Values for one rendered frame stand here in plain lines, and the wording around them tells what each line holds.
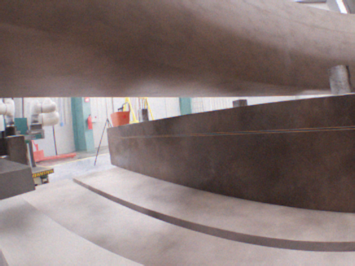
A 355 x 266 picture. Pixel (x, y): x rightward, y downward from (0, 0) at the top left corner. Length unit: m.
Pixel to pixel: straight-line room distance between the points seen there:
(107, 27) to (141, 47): 0.13
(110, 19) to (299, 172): 0.74
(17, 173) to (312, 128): 0.76
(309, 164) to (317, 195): 0.11
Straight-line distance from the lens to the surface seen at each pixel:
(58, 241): 0.37
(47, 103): 2.00
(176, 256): 0.51
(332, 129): 0.62
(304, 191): 0.68
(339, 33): 2.40
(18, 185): 0.39
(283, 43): 1.64
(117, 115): 1.63
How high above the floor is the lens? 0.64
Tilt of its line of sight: 3 degrees down
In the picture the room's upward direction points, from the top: 6 degrees counter-clockwise
